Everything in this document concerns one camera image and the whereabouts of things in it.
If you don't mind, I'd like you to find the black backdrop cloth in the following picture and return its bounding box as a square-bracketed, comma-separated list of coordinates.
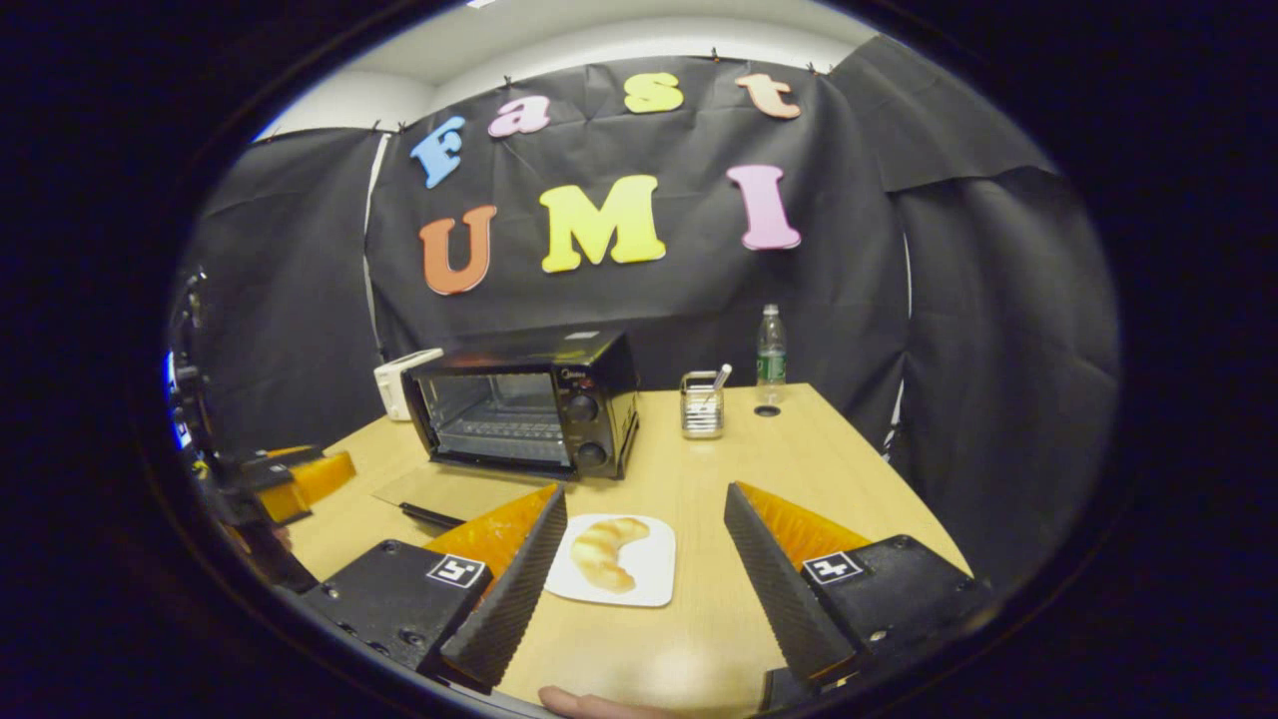
[175, 35, 1124, 600]

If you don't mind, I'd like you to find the clear utensil holder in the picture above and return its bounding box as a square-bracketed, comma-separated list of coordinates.
[681, 370, 726, 440]

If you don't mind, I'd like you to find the clear water bottle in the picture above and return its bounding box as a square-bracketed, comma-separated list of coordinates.
[756, 304, 788, 405]

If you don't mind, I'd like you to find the white square plate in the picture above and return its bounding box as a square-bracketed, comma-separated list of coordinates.
[544, 513, 678, 608]

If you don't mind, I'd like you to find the white toaster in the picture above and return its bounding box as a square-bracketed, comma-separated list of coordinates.
[373, 348, 445, 422]

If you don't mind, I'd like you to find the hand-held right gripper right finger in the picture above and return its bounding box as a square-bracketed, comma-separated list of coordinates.
[724, 481, 999, 682]

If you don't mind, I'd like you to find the golden croissant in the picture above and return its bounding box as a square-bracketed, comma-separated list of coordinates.
[569, 516, 652, 595]

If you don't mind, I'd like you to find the black electric oven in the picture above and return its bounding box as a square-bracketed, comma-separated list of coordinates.
[371, 330, 642, 530]

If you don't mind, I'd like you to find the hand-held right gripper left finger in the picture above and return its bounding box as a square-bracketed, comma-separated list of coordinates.
[300, 483, 568, 695]

